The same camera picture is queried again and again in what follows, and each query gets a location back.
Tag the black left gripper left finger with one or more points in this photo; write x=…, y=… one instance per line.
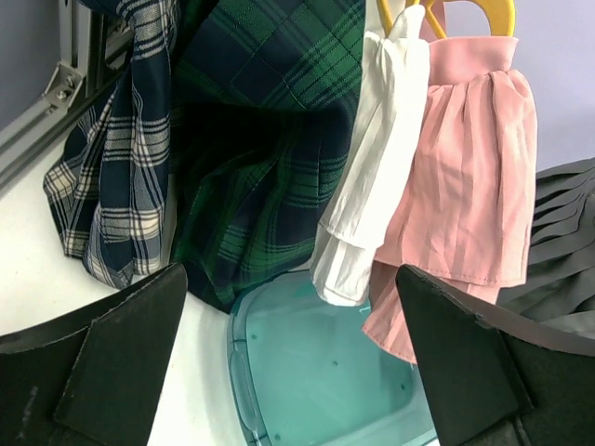
x=93, y=376

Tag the navy white plaid skirt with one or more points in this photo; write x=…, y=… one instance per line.
x=107, y=191

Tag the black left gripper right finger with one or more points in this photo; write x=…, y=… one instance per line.
x=493, y=377

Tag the green navy plaid skirt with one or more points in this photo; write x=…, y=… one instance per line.
x=267, y=92

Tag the yellow hanger of pink skirt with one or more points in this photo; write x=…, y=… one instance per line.
x=500, y=14

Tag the teal plastic basin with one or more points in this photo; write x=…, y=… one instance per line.
x=303, y=373

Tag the pink pleated skirt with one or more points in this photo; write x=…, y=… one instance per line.
x=467, y=207

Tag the grey pleated skirt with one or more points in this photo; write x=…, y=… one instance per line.
x=559, y=288

